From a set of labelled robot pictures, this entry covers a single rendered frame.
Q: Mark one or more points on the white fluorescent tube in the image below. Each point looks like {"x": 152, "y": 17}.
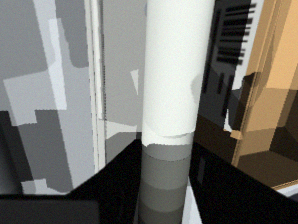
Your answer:
{"x": 177, "y": 37}

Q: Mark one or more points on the long brown cardboard carton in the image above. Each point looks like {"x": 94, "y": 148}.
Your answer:
{"x": 241, "y": 46}

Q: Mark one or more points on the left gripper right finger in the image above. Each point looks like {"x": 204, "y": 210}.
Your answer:
{"x": 226, "y": 195}

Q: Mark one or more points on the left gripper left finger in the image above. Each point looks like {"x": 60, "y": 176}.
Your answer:
{"x": 119, "y": 179}

